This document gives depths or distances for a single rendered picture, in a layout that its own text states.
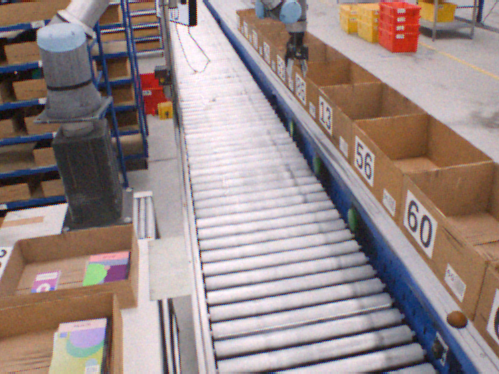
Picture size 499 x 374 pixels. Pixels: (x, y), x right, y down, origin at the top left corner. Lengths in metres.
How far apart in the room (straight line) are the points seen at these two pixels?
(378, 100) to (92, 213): 1.24
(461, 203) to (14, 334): 1.29
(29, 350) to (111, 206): 0.62
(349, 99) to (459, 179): 0.79
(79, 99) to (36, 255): 0.52
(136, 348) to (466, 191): 0.99
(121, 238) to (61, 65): 0.57
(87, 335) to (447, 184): 1.03
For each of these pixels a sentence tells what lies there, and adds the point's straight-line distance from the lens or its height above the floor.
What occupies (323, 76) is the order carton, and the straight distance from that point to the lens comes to 2.40.
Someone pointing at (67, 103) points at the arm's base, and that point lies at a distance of 1.60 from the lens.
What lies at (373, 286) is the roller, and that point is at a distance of 1.39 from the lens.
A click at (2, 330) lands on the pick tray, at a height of 0.78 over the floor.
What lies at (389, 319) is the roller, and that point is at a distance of 1.30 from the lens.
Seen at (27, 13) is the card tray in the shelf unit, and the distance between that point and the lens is 2.68.
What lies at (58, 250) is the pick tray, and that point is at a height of 0.79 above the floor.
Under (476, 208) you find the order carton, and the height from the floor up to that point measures 0.90.
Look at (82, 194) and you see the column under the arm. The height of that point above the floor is 0.88.
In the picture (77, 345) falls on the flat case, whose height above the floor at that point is 0.80.
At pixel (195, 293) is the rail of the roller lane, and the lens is 1.39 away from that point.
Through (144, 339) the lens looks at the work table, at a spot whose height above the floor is 0.75.
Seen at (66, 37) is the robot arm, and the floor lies 1.41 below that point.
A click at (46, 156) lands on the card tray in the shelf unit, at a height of 0.59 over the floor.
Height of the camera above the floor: 1.65
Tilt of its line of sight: 29 degrees down
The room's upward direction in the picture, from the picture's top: 4 degrees counter-clockwise
